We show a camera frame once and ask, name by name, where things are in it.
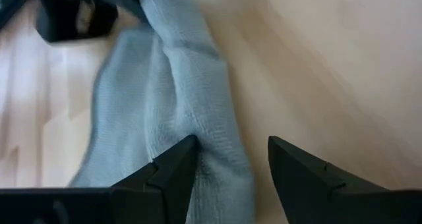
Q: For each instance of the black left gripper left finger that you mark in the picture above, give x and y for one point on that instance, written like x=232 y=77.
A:
x=174 y=174

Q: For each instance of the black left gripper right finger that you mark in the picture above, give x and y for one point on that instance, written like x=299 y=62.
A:
x=296 y=174

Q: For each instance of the grey microfiber towel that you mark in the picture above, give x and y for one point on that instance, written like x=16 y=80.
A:
x=171 y=102

